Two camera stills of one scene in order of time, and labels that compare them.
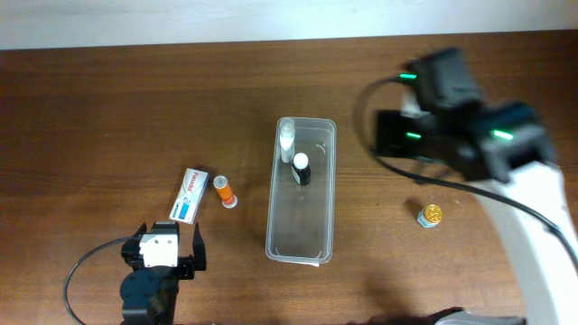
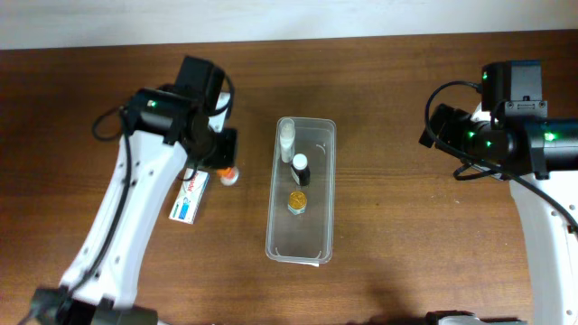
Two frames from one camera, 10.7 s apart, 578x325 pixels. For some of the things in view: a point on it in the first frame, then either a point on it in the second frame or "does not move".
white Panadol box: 194,184 does not move
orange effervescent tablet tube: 229,199 to 228,175
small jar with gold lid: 430,216 to 297,202
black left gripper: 184,263 to 226,149
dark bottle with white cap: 301,169 does not move
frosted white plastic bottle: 287,140 does not move
